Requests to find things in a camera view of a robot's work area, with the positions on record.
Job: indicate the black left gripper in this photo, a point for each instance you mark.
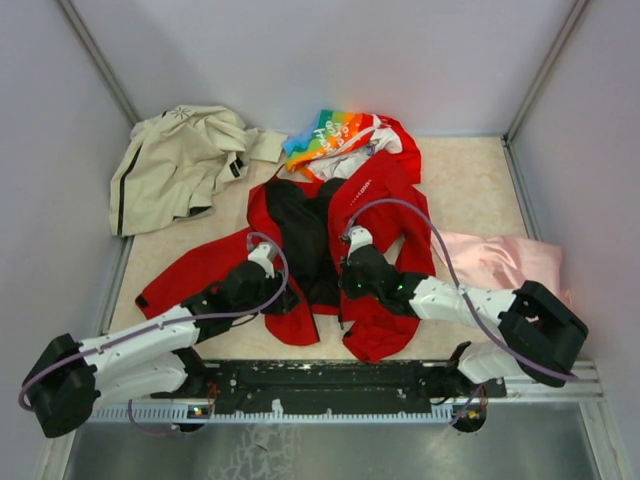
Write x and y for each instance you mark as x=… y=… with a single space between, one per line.
x=286 y=302

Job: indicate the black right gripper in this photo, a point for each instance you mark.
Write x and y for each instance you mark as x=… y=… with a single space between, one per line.
x=345 y=283

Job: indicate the red jacket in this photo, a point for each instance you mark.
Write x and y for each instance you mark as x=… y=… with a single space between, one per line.
x=307 y=220

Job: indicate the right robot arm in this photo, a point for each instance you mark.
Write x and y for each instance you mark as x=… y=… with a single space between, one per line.
x=529 y=330

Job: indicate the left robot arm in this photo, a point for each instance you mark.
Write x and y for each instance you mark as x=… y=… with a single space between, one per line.
x=72 y=379

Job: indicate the beige jacket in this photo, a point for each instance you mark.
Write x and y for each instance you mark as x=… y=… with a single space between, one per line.
x=177 y=161

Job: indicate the pink satin cloth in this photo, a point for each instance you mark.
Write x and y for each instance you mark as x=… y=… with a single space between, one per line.
x=502 y=262

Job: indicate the rainbow white red garment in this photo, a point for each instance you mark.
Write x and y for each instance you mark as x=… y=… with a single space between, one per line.
x=337 y=143

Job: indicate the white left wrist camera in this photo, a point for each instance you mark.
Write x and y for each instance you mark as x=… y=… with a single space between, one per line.
x=263 y=255

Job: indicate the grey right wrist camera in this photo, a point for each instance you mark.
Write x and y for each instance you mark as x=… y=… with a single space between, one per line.
x=357 y=237

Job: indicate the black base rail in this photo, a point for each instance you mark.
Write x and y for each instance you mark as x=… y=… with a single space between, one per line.
x=318 y=387

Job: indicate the right aluminium frame post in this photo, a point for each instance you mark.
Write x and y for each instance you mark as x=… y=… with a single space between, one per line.
x=569 y=27

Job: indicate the aluminium frame post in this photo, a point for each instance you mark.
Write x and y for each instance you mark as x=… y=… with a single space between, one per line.
x=80 y=29
x=569 y=27

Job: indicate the left aluminium frame post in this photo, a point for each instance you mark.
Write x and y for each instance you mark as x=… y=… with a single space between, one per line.
x=80 y=29

